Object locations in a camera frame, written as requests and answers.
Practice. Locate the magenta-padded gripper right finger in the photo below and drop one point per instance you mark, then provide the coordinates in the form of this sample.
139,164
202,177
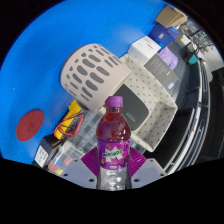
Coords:
148,172

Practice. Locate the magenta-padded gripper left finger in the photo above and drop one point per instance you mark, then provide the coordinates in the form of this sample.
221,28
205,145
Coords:
80,173

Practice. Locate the purple-labelled clear drink bottle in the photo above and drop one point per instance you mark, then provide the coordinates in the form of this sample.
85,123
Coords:
113,156

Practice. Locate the clear box with coloured parts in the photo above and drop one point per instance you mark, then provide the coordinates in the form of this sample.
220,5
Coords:
65,156

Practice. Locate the black box with white label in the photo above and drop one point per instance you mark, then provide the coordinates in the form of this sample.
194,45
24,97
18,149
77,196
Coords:
50,145

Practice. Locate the grey small-parts drawer cabinet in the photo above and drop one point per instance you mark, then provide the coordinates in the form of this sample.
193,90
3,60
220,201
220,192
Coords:
88,130

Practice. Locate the black rounded speaker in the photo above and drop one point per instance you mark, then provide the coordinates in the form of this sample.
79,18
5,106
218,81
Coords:
133,106

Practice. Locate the flat round red coaster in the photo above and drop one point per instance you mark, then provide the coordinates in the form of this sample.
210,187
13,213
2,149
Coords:
30,126

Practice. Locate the white perforated basket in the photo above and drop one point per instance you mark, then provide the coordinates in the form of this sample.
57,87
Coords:
153,90

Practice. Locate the beige patterned mug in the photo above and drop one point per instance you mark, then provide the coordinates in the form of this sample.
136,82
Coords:
93,73

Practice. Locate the dark grey box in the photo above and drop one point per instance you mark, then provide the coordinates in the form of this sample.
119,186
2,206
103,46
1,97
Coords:
160,71

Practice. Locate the purple bag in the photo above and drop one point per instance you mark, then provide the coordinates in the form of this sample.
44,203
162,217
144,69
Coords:
168,57

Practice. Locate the small white box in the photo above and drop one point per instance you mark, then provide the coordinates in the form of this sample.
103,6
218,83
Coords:
143,50

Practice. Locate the blue box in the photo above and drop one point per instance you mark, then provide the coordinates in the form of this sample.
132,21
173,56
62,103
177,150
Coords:
163,35

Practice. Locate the brown cardboard box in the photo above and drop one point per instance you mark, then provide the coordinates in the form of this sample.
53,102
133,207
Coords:
171,16

